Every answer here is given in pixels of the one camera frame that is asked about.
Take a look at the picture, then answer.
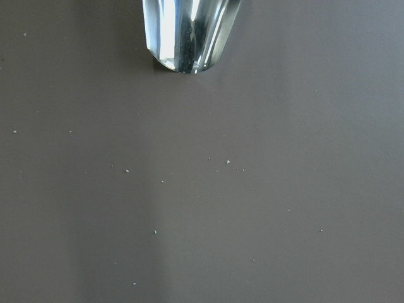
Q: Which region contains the metal scoop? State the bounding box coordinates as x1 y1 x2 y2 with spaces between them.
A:
142 0 242 74

